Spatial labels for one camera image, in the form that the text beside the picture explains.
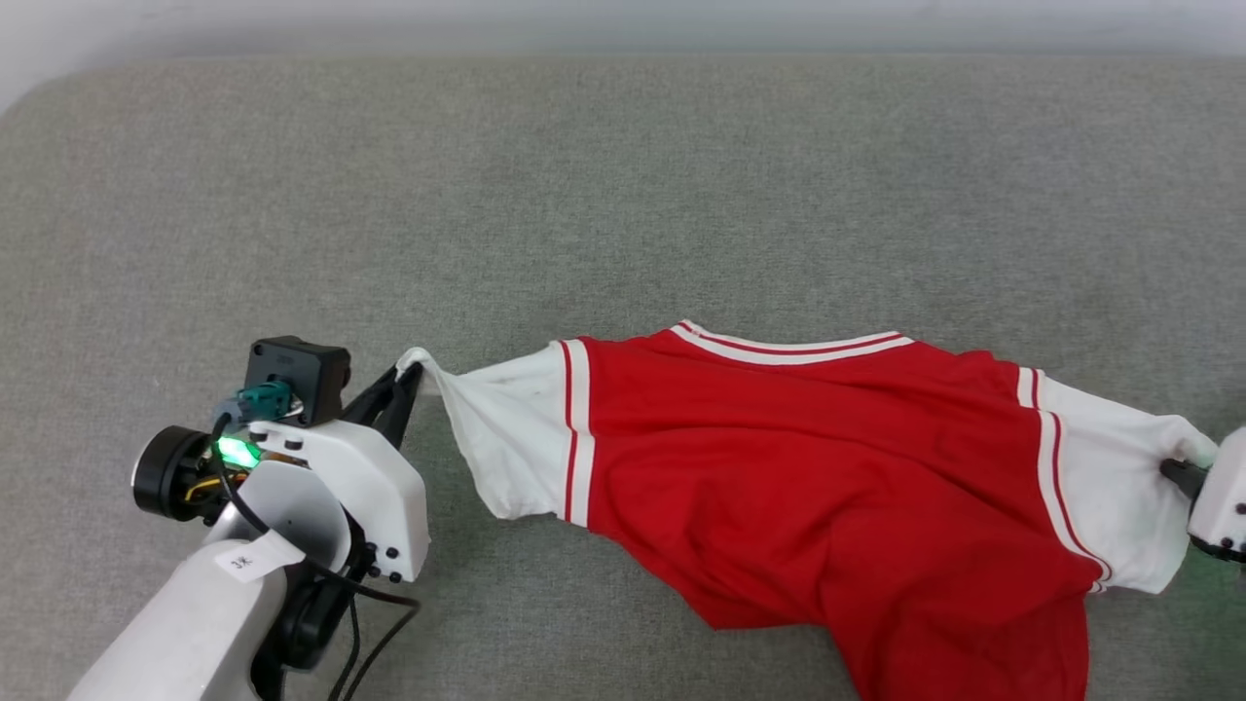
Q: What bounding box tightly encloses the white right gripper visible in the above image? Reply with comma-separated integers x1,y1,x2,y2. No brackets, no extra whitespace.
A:
1160,426,1246,564

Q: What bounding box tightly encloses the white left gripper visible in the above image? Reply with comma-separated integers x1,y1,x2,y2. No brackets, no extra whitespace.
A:
216,364,431,585

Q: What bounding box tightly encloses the red and white t-shirt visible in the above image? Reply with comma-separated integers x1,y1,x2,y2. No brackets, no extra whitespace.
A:
397,319,1220,701

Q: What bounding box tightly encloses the white paper label tag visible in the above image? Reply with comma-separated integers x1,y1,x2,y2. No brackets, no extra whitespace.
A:
214,531,308,585

